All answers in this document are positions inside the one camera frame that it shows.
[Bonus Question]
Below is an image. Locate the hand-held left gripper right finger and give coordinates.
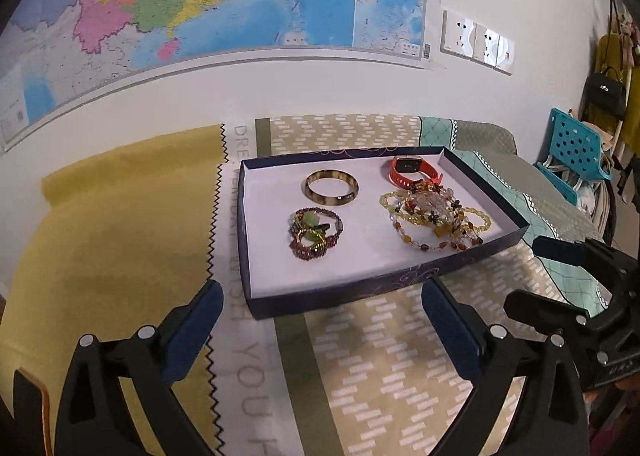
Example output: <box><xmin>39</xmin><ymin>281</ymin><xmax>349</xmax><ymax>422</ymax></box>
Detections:
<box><xmin>421</xmin><ymin>276</ymin><xmax>591</xmax><ymax>456</ymax></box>

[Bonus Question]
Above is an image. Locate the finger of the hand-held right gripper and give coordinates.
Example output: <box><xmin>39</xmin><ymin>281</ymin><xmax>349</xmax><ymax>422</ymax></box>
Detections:
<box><xmin>502</xmin><ymin>289</ymin><xmax>592</xmax><ymax>338</ymax></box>
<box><xmin>531</xmin><ymin>235</ymin><xmax>601</xmax><ymax>271</ymax></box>

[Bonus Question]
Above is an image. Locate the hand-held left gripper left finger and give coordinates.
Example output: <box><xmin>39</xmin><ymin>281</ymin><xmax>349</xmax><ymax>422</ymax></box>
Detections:
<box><xmin>54</xmin><ymin>279</ymin><xmax>224</xmax><ymax>456</ymax></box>

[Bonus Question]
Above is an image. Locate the yellow bead bracelet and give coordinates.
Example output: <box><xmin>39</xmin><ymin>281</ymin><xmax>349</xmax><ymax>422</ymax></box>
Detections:
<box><xmin>380</xmin><ymin>190</ymin><xmax>493</xmax><ymax>233</ymax></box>

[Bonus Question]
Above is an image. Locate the brown mixed bead bracelet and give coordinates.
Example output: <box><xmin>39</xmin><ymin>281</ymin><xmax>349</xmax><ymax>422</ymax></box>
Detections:
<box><xmin>390</xmin><ymin>196</ymin><xmax>486</xmax><ymax>253</ymax></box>

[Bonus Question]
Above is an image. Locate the navy cardboard box tray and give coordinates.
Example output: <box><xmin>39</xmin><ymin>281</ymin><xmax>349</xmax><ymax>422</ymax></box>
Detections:
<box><xmin>239</xmin><ymin>145</ymin><xmax>531</xmax><ymax>321</ymax></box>

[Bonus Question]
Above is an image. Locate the purple beaded bracelet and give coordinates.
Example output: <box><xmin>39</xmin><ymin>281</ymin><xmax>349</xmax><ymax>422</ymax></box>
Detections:
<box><xmin>287</xmin><ymin>206</ymin><xmax>346</xmax><ymax>258</ymax></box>

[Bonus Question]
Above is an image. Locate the pale crystal bead bracelet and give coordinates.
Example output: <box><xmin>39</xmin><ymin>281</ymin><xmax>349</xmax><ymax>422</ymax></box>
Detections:
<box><xmin>407</xmin><ymin>183</ymin><xmax>460</xmax><ymax>213</ymax></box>

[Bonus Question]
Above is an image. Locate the pendant chain necklace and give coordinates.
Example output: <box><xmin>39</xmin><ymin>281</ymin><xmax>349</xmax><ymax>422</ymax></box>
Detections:
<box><xmin>295</xmin><ymin>213</ymin><xmax>335</xmax><ymax>244</ymax></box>

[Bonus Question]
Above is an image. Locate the orange smart watch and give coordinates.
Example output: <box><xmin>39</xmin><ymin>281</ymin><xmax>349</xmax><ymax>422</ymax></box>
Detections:
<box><xmin>390</xmin><ymin>155</ymin><xmax>446</xmax><ymax>189</ymax></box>

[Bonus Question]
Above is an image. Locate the tortoiseshell bangle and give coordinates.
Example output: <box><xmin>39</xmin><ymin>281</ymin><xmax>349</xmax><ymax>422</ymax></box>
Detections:
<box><xmin>302</xmin><ymin>169</ymin><xmax>361</xmax><ymax>208</ymax></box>

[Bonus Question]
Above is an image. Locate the beige cloth pile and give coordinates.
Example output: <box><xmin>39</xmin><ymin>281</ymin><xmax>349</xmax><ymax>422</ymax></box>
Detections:
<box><xmin>575</xmin><ymin>181</ymin><xmax>617</xmax><ymax>238</ymax></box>

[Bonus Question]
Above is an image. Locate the patchwork printed bed sheet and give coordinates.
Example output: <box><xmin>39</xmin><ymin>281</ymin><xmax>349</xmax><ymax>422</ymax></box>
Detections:
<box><xmin>0</xmin><ymin>114</ymin><xmax>616</xmax><ymax>456</ymax></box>

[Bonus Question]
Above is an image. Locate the teal perforated plastic chair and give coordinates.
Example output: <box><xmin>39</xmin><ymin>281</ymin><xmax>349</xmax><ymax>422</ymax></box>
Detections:
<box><xmin>535</xmin><ymin>108</ymin><xmax>613</xmax><ymax>204</ymax></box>

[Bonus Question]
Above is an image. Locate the black handbag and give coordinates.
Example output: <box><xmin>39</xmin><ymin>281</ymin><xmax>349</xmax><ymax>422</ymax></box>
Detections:
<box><xmin>582</xmin><ymin>70</ymin><xmax>628</xmax><ymax>119</ymax></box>

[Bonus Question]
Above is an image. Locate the black flat object orange edge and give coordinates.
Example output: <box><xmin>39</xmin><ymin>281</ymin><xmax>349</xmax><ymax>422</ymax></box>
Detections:
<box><xmin>12</xmin><ymin>370</ymin><xmax>52</xmax><ymax>456</ymax></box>

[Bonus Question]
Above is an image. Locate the yellow hanging garment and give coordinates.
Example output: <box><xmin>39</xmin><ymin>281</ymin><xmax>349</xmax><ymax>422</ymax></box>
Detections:
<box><xmin>595</xmin><ymin>34</ymin><xmax>640</xmax><ymax>80</ymax></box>

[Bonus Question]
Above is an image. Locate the small white wall socket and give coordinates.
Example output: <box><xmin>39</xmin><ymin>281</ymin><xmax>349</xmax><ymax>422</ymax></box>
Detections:
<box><xmin>494</xmin><ymin>35</ymin><xmax>516</xmax><ymax>74</ymax></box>

